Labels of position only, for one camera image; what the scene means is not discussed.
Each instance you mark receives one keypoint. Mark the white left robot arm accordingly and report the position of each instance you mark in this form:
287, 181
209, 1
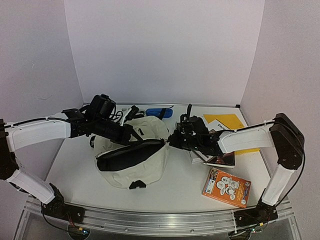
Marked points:
19, 135

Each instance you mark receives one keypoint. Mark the white Decorate Furniture book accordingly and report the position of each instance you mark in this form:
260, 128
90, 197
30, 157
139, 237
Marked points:
203, 157

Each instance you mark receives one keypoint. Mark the palm leaf cover book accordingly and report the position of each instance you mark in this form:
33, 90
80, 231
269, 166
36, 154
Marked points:
192, 141

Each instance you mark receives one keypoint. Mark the blue pencil case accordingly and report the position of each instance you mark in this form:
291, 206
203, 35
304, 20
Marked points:
161, 113

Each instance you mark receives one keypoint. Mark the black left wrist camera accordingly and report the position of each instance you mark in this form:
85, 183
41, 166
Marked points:
101, 107

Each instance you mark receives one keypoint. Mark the silver stapler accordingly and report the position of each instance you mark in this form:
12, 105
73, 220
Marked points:
132, 113

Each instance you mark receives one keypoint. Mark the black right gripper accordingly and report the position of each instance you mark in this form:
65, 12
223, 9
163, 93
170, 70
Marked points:
175, 138

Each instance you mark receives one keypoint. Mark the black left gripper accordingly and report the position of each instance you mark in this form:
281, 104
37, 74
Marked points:
127, 129

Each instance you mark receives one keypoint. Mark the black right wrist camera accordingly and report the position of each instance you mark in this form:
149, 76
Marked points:
188, 113

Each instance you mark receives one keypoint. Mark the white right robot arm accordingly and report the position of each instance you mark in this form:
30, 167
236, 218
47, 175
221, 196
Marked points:
280, 133

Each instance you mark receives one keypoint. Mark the yellow paper folder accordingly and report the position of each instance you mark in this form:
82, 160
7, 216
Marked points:
225, 120

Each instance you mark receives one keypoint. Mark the cream white backpack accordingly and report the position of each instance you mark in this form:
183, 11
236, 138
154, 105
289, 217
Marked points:
138, 164

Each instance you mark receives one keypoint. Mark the Three Days To See book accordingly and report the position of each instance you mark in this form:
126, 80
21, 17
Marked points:
225, 161

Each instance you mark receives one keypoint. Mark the orange comic book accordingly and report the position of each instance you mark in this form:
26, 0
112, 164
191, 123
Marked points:
227, 188

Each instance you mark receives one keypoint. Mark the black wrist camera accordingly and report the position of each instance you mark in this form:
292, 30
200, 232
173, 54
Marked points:
101, 107
188, 113

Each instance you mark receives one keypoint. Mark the aluminium front rail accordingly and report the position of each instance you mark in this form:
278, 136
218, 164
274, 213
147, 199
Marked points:
180, 224

